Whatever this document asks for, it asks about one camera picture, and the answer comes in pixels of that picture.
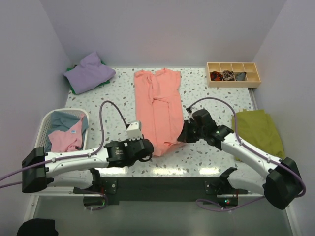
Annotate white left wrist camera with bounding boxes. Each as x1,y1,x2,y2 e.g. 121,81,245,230
126,120,143,141

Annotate red black rolled sock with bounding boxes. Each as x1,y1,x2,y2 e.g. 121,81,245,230
210,71,222,81

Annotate folded green t-shirt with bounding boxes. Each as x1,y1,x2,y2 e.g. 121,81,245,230
66,60,111,94

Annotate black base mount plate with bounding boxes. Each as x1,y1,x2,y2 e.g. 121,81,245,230
73,177,248,205

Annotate white laundry basket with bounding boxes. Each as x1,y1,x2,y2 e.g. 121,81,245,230
34,108,89,151

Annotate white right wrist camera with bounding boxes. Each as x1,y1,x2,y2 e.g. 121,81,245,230
186,106,195,122

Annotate salmon pink t-shirt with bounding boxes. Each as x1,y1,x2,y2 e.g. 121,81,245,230
134,68,184,157

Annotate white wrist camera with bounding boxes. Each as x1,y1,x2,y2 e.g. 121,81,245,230
186,106,195,122
126,120,143,141

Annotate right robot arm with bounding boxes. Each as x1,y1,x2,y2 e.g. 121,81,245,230
178,109,303,209

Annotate brown patterned rolled sock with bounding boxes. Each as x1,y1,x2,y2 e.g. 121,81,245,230
222,70,235,81

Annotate folded lilac t-shirt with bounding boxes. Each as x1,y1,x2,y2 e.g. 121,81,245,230
63,52,116,95

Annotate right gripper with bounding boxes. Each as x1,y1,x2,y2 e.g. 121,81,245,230
178,120,206,143

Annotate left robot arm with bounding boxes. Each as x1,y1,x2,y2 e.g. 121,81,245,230
22,139,154,193

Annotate grey rolled sock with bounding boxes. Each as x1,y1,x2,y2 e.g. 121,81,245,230
234,72,247,81

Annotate wooden compartment tray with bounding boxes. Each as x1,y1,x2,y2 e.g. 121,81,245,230
206,62,261,89

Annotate grey blue t-shirt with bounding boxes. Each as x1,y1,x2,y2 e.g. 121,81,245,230
45,111,89,152

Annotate black object bottom left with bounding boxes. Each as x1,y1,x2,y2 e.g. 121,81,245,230
17,218,59,236

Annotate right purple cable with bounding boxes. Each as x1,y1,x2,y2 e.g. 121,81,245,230
186,97,307,212

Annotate olive green t-shirt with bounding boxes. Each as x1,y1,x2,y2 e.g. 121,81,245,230
232,109,286,159

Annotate light pink t-shirt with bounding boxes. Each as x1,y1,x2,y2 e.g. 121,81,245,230
48,115,84,152

